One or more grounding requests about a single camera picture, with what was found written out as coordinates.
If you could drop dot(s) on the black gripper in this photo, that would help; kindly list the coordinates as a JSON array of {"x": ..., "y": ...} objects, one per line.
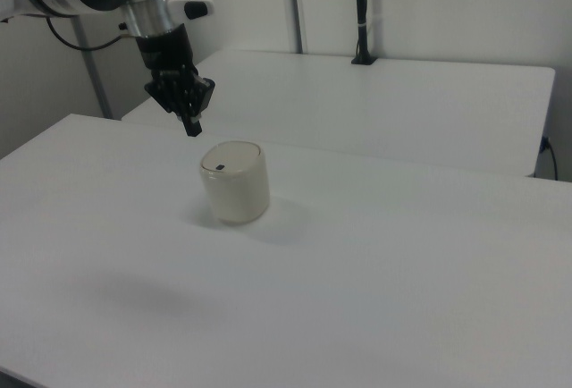
[{"x": 167, "y": 50}]

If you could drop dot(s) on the cream trash bin lid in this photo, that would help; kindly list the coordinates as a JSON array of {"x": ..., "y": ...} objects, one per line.
[{"x": 232, "y": 157}]

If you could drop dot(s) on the cream plastic trash bin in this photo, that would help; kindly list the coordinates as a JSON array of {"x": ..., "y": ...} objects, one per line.
[{"x": 237, "y": 196}]

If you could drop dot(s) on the white table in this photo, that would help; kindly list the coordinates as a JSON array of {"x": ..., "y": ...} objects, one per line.
[{"x": 357, "y": 106}]

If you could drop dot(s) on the black clamped pole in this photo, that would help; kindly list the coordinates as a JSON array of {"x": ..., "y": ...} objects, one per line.
[{"x": 363, "y": 12}]

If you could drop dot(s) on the grey wall frame post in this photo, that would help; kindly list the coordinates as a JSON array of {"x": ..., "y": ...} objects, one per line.
[
  {"x": 94, "y": 79},
  {"x": 296, "y": 3}
]

